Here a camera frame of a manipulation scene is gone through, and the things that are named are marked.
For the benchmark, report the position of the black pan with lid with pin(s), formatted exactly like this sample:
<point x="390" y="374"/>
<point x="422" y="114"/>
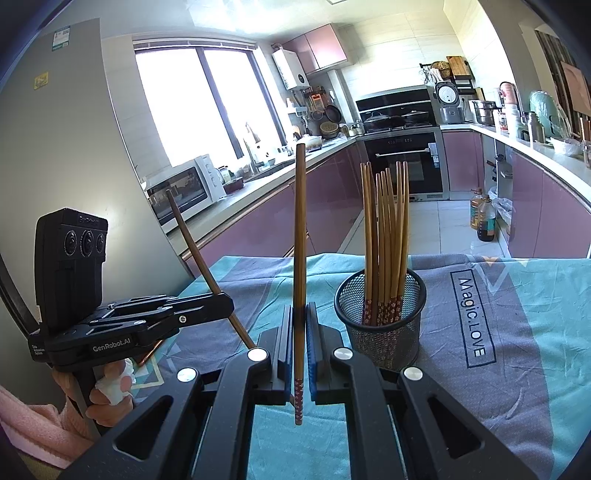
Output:
<point x="415" y="116"/>

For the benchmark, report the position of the white rice cooker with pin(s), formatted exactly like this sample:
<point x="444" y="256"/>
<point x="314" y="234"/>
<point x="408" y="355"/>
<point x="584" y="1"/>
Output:
<point x="450" y="104"/>

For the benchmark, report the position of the black range hood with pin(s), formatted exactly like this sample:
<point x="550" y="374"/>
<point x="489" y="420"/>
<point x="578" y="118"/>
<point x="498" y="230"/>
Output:
<point x="395" y="104"/>

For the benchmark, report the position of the dark wooden chopstick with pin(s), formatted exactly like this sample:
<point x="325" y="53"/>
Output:
<point x="194" y="249"/>

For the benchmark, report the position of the steel stock pot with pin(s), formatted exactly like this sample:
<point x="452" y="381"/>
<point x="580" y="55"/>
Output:
<point x="484" y="113"/>

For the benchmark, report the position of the purple base cabinets long run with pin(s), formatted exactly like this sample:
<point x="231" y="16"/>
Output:
<point x="277" y="207"/>

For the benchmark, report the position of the person's left forearm pink sleeve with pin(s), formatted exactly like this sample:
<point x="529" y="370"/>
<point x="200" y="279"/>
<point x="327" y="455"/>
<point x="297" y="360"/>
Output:
<point x="37" y="424"/>

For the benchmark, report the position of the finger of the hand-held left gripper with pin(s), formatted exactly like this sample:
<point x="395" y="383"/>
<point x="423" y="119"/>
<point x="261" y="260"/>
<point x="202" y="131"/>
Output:
<point x="198" y="310"/>
<point x="138" y="302"/>

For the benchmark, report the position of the steel sink faucet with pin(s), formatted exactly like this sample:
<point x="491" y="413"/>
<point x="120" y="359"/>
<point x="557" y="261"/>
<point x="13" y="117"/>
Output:
<point x="251" y="152"/>

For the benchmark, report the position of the wooden cutting board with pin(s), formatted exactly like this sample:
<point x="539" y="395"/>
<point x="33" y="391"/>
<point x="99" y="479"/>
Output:
<point x="458" y="65"/>

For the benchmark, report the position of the purple base cabinets curved run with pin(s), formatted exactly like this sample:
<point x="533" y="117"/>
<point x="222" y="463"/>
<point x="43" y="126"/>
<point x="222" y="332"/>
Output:
<point x="535" y="198"/>

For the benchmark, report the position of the glass kettle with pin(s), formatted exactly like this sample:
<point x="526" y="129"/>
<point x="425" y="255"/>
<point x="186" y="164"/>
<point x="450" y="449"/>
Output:
<point x="223" y="175"/>

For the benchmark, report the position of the pink kettle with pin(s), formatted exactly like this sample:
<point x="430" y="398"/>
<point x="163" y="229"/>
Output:
<point x="509" y="94"/>

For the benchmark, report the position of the bunch of wooden chopsticks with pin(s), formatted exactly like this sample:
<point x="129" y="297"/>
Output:
<point x="385" y="240"/>

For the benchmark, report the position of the person's left hand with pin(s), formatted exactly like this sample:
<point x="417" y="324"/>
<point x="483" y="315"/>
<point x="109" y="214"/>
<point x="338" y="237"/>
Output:
<point x="115" y="392"/>

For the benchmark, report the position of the white water heater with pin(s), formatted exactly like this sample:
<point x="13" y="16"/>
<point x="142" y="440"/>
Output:
<point x="292" y="69"/>

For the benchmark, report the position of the built-in black oven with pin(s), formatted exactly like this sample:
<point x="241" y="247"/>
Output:
<point x="406" y="161"/>

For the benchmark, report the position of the pink wall cabinet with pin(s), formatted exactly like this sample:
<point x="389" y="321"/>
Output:
<point x="318" y="48"/>

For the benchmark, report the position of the cooking oil bottle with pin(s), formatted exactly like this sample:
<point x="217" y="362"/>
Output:
<point x="484" y="217"/>

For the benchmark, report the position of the wooden chopstick with patterned end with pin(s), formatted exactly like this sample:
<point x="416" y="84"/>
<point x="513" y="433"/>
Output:
<point x="300" y="240"/>

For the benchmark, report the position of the white microwave oven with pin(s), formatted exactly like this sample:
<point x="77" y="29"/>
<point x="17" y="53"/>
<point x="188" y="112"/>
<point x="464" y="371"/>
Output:
<point x="182" y="189"/>

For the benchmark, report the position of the black wok with lid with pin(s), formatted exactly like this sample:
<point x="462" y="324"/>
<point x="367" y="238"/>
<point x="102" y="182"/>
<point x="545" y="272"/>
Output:
<point x="378" y="117"/>

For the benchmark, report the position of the grey refrigerator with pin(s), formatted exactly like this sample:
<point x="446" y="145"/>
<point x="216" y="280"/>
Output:
<point x="83" y="138"/>

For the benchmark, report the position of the steel thermos bottle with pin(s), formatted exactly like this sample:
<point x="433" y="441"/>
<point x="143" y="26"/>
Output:
<point x="532" y="127"/>

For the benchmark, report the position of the mint green appliance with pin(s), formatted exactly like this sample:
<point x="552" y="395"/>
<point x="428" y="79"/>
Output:
<point x="547" y="113"/>

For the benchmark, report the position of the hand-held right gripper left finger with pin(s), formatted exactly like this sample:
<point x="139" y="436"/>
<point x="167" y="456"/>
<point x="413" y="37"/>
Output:
<point x="287" y="360"/>

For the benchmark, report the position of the dark phone with copper edge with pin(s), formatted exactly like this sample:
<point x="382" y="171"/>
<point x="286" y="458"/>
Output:
<point x="150" y="353"/>

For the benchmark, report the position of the black mesh holder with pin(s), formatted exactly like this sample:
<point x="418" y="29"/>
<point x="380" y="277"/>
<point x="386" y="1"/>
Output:
<point x="383" y="337"/>

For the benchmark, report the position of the blue printed tablecloth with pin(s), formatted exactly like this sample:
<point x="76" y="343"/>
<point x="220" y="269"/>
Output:
<point x="517" y="360"/>

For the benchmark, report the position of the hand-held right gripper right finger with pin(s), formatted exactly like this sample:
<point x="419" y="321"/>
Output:
<point x="314" y="360"/>

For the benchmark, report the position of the white plastic bag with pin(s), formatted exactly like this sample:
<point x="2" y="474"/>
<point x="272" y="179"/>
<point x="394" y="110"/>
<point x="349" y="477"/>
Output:
<point x="502" y="210"/>

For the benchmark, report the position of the kitchen window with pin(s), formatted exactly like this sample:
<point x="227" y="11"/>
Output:
<point x="194" y="110"/>

